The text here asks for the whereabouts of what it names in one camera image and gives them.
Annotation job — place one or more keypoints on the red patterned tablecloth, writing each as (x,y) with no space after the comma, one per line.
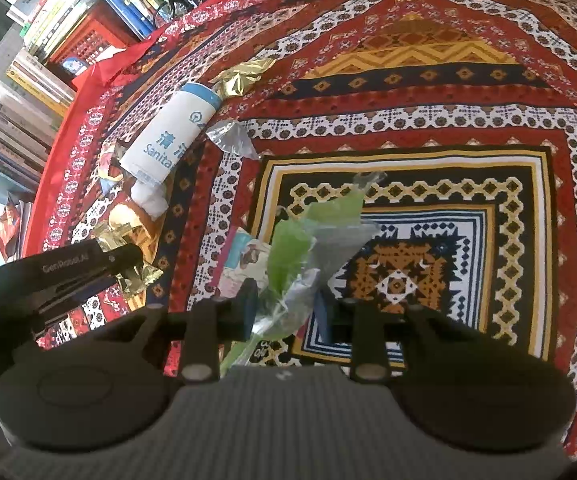
(418,110)

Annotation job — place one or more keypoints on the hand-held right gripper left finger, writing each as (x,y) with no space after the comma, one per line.
(250,310)

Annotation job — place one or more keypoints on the red blue snack wrapper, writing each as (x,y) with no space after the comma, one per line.
(109,166)

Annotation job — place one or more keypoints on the red snack bag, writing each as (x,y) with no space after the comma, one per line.
(12,227)

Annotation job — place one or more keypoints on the red plastic crate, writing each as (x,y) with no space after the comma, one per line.
(88,37)

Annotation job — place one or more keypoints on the green clear plastic wrapper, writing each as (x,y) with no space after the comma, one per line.
(303,245)

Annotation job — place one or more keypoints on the white tissue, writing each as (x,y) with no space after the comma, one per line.
(151,199)

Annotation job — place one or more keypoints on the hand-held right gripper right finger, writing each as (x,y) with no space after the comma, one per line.
(322,317)

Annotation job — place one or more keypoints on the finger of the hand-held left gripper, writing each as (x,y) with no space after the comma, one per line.
(93,286)

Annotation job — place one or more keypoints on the orange brown snack wrapper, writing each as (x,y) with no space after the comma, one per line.
(127,220)

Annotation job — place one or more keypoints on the gold foil wrapper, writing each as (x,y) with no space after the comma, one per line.
(138,272)

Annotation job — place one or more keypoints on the pink teal snack packet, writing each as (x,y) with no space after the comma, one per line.
(238,262)

